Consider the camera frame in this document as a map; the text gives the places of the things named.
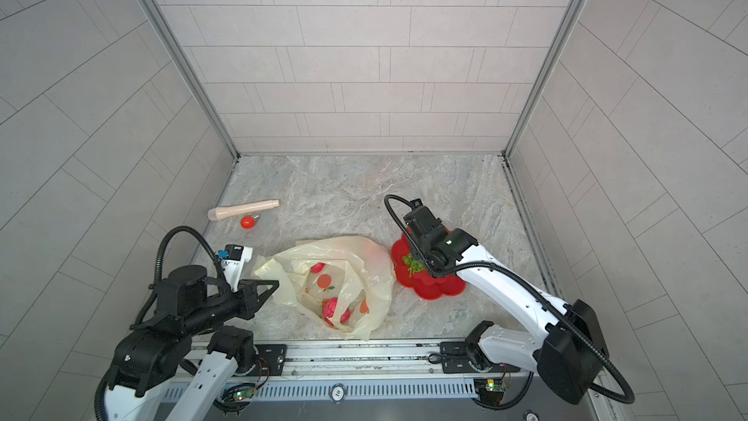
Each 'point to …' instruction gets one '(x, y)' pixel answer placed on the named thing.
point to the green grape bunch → (413, 265)
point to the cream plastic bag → (343, 283)
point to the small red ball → (247, 222)
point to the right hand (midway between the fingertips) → (419, 238)
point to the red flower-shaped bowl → (426, 284)
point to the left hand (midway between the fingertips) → (283, 283)
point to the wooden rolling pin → (225, 211)
